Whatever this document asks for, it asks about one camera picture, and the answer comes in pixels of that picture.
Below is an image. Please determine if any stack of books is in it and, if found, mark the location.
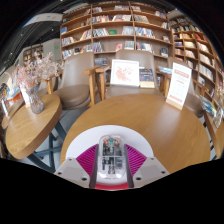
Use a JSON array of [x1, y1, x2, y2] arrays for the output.
[[199, 94, 218, 118]]

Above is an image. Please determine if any white sign on wooden stand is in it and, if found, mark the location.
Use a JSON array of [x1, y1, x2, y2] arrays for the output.
[[165, 61, 193, 111]]

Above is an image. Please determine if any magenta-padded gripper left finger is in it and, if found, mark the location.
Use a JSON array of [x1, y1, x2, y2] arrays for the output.
[[54, 143, 100, 189]]

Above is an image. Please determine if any dark upright book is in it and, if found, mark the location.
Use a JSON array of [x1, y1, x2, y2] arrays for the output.
[[138, 68, 156, 89]]

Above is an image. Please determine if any curved wooden bookshelf unit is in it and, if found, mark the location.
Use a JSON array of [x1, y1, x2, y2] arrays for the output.
[[169, 14, 224, 101]]

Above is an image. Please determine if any large wooden bookshelf unit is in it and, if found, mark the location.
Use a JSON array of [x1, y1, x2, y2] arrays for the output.
[[59, 1, 174, 68]]

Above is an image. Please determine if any transparent computer mouse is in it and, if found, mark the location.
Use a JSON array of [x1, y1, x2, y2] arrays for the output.
[[97, 134, 127, 181]]

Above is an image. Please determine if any small distant bookshelf unit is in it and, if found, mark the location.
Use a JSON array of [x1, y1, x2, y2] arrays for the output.
[[22, 43, 45, 66]]

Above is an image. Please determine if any orange book display stand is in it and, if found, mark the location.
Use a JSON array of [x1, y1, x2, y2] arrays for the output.
[[0, 81, 23, 104]]

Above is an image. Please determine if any small white sign card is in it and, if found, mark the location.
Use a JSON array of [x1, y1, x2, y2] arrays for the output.
[[19, 83, 32, 108]]

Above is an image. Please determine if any wooden side table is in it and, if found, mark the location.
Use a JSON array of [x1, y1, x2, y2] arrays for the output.
[[203, 111, 224, 160], [4, 93, 68, 174]]

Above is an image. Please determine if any white framed red picture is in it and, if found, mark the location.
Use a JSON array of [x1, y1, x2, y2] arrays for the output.
[[109, 58, 141, 88]]

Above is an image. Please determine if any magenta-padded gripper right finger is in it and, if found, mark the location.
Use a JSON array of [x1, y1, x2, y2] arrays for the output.
[[123, 143, 169, 189]]

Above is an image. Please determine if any white mouse pad red rest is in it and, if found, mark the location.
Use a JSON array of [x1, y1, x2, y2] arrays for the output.
[[65, 124, 155, 192]]

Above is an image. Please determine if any light blue book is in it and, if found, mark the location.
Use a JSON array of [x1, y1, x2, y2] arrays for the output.
[[158, 65, 174, 75]]

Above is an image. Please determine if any white hanging ceiling panel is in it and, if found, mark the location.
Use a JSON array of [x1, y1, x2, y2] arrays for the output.
[[23, 12, 64, 28]]

